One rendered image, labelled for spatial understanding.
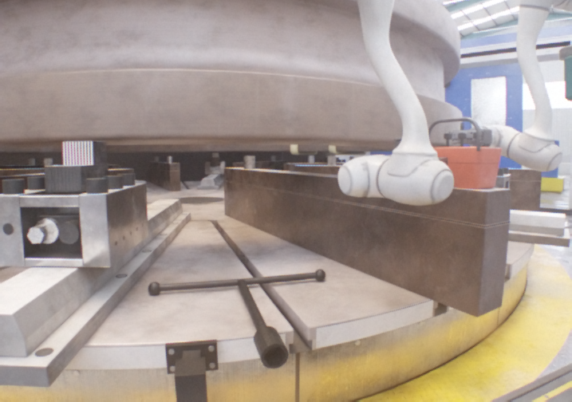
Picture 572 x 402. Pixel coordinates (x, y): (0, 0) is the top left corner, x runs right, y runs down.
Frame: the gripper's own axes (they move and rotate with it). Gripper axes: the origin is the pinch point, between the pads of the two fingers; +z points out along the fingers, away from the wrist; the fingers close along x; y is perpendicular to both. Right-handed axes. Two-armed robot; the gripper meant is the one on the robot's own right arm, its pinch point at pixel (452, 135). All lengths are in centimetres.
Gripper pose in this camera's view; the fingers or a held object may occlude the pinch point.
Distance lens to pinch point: 129.7
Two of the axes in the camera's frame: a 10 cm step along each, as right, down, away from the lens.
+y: 0.0, -10.0, -0.9
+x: 4.8, 0.8, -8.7
